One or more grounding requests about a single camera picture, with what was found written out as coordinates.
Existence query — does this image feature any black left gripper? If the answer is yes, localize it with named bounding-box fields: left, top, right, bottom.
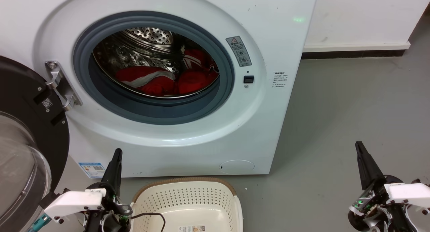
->
left=84, top=148, right=133, bottom=232

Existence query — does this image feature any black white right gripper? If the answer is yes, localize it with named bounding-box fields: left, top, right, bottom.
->
left=347, top=141, right=416, bottom=232

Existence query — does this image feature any red white basketball jersey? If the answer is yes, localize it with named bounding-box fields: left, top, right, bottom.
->
left=116, top=49, right=220, bottom=97

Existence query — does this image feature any cream perforated plastic laundry basket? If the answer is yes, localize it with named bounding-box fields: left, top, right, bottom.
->
left=131, top=177, right=243, bottom=232

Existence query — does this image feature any black round glass washer door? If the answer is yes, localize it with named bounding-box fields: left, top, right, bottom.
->
left=0, top=56, right=70, bottom=232

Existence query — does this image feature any steel washing machine drum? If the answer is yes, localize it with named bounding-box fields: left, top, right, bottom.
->
left=92, top=27, right=221, bottom=99

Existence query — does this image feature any blue energy label sticker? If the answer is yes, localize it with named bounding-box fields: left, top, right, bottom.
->
left=78, top=162, right=106, bottom=178

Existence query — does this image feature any grey rubber door gasket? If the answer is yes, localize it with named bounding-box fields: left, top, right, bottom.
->
left=73, top=11, right=235, bottom=126

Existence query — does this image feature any white front-load washing machine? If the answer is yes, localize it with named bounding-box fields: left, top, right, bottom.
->
left=0, top=0, right=319, bottom=178

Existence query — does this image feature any silver metal door hinge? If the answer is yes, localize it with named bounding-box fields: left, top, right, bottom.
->
left=45, top=61, right=83, bottom=111

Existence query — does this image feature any round white filter cover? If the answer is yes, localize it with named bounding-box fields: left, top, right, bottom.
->
left=220, top=159, right=255, bottom=175

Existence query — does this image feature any small printed text label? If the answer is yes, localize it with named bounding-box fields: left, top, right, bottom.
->
left=272, top=71, right=289, bottom=92

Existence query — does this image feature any grey warning sticker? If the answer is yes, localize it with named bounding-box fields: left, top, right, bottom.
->
left=225, top=36, right=253, bottom=67

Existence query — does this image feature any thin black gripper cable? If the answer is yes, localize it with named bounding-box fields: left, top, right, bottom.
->
left=130, top=212, right=167, bottom=232

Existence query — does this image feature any dark wall baseboard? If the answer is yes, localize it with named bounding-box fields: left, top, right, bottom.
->
left=301, top=49, right=407, bottom=60

